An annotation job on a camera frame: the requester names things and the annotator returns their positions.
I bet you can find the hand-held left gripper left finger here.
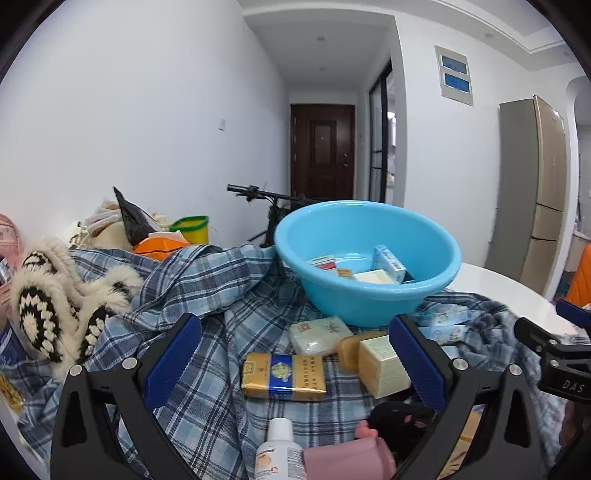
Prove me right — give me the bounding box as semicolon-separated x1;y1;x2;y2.
50;313;204;480

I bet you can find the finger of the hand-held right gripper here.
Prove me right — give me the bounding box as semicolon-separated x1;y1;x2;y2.
514;316;591;403
556;299;591;331

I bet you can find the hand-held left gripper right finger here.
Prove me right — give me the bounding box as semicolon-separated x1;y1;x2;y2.
388;314;541;480

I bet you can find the large cream cardboard box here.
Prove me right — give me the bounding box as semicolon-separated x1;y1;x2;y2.
359;335;411;399

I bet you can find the black plush toy pink paw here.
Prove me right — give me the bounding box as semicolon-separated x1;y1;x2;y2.
355;401;437;462

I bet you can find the blue plastic basin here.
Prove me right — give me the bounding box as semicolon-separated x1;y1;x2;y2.
274;200;462;328

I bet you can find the gold and blue cigarette pack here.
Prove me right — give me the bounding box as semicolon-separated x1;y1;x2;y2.
241;353;327;401

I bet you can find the pink plastic cup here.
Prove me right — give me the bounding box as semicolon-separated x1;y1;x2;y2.
302;436;398;480

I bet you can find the orange chair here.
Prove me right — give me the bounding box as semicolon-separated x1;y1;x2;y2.
569;244;591;308

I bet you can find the blue plaid shirt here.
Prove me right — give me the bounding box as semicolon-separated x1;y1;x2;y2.
9;244;573;480

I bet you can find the amber translucent soap box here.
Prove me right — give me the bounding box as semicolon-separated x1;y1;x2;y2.
335;333;389;370

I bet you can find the pale green wrapped packet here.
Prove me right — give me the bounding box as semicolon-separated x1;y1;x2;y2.
289;316;354;356

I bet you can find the small blue white box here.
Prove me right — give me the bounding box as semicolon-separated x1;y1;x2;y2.
372;244;408;283

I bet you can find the orange packet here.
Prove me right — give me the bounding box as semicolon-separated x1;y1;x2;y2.
134;231;190;261

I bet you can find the red and white box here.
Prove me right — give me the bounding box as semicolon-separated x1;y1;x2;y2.
308;255;338;274

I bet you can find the gold grey refrigerator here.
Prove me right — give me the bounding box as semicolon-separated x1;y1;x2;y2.
484;95;571;301

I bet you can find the yellow cup green rim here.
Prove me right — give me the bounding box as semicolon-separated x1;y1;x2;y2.
170;215;211;245

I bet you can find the black white crochet fur garment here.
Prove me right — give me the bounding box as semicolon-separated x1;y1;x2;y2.
10;235;146;365

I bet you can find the white plastic bottle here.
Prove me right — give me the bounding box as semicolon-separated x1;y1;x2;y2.
255;418;308;480

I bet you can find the black snack bag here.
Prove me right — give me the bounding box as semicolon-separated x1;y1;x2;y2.
113;186;160;245

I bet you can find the beige fabric bag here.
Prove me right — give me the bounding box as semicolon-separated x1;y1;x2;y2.
69;198;169;250

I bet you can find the dark blue box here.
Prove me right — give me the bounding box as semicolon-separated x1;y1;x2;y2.
0;318;28;370

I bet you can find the gold yellow packet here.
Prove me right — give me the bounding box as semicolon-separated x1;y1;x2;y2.
0;374;25;412

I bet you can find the black bicycle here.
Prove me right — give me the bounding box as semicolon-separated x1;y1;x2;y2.
226;184;324;247

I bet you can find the pink fabric item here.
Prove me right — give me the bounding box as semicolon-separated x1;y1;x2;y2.
0;213;23;319

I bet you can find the black framed glass door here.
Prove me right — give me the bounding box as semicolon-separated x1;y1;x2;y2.
368;58;398;204

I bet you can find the dark brown door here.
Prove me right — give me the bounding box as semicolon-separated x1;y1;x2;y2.
290;104;356;201

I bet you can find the white wall electrical panel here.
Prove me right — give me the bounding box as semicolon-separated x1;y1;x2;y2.
435;45;475;108

